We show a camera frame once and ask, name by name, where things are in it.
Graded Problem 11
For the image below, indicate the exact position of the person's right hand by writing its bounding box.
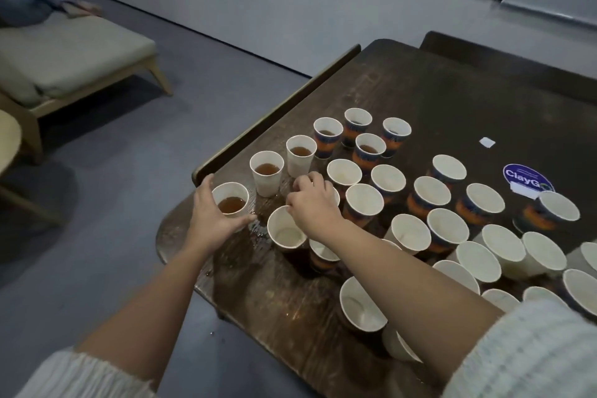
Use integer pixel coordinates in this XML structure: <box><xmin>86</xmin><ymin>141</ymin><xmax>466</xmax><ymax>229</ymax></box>
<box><xmin>284</xmin><ymin>172</ymin><xmax>346</xmax><ymax>243</ymax></box>

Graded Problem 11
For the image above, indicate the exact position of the person's left hand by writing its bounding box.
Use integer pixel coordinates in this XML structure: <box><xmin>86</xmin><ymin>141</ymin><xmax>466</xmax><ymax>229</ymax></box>
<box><xmin>183</xmin><ymin>174</ymin><xmax>257</xmax><ymax>259</ymax></box>

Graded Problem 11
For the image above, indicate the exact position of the white paper cup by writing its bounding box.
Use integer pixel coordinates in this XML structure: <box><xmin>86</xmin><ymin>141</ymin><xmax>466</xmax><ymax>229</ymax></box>
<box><xmin>213</xmin><ymin>181</ymin><xmax>251</xmax><ymax>217</ymax></box>

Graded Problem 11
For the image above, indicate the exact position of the group of paper cups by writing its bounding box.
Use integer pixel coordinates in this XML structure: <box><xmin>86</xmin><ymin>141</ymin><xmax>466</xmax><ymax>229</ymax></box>
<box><xmin>213</xmin><ymin>106</ymin><xmax>597</xmax><ymax>364</ymax></box>

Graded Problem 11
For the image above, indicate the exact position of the person's left forearm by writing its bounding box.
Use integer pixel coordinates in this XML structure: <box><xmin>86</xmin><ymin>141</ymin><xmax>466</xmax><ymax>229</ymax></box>
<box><xmin>19</xmin><ymin>244</ymin><xmax>211</xmax><ymax>398</ymax></box>

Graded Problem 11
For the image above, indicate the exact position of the person's right forearm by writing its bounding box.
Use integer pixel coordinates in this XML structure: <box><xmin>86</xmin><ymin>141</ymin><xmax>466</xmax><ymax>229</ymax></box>
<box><xmin>322</xmin><ymin>220</ymin><xmax>597</xmax><ymax>398</ymax></box>

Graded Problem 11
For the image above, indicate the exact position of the dark wooden table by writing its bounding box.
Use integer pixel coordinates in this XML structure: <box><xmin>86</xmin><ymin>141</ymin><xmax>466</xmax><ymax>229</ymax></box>
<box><xmin>155</xmin><ymin>39</ymin><xmax>597</xmax><ymax>398</ymax></box>

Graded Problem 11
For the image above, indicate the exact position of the round blue sticker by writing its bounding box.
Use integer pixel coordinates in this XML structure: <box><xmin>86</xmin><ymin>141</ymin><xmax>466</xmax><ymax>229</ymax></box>
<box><xmin>502</xmin><ymin>162</ymin><xmax>556</xmax><ymax>198</ymax></box>

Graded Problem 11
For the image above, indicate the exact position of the beige cushioned lounge chair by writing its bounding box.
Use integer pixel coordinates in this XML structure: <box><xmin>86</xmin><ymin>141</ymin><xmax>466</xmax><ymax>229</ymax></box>
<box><xmin>0</xmin><ymin>12</ymin><xmax>174</xmax><ymax>156</ymax></box>

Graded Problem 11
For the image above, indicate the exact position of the dark wooden chair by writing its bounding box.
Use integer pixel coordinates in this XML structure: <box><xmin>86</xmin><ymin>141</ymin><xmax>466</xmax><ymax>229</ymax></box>
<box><xmin>420</xmin><ymin>31</ymin><xmax>597</xmax><ymax>105</ymax></box>

